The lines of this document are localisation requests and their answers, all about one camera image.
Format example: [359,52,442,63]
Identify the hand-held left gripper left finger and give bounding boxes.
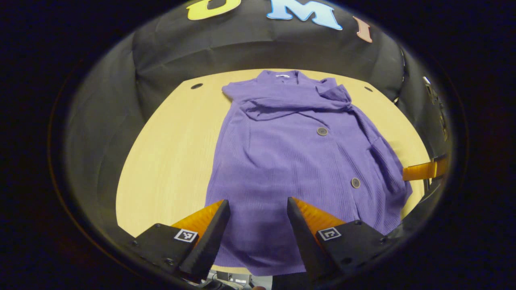
[128,199,231,283]

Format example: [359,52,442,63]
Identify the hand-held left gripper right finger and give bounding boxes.
[286,197,397,283]

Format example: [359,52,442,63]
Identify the purple knit garment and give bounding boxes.
[205,70,413,277]

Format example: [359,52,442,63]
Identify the black backdrop cloth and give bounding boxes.
[67,0,448,238]

